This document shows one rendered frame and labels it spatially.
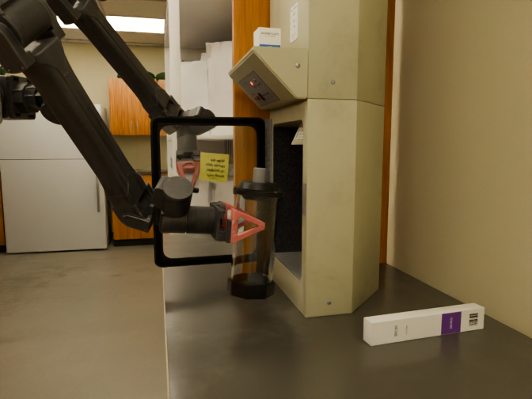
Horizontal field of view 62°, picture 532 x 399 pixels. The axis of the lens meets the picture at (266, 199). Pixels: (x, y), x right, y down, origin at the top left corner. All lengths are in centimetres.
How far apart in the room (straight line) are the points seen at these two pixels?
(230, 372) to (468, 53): 90
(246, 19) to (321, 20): 39
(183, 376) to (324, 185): 47
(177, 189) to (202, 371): 32
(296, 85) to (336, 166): 19
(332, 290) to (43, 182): 517
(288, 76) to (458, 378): 63
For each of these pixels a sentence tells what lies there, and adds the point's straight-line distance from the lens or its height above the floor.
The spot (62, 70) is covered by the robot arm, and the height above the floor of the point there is 143.
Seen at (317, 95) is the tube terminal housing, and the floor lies 142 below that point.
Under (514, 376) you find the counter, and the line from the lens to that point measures 88.
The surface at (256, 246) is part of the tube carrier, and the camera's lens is 91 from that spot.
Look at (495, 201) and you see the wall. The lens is 112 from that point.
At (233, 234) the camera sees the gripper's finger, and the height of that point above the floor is 114.
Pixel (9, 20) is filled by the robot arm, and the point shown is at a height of 148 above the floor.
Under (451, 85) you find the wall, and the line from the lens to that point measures 126.
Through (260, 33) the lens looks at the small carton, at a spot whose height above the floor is 156.
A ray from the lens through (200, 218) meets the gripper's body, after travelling 89.
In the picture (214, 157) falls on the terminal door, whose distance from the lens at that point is 120.
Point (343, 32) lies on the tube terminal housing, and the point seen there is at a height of 155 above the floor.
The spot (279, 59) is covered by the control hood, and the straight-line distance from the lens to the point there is 93.
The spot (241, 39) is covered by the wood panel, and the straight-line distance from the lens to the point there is 131.
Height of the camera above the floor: 132
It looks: 7 degrees down
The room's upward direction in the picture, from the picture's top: straight up
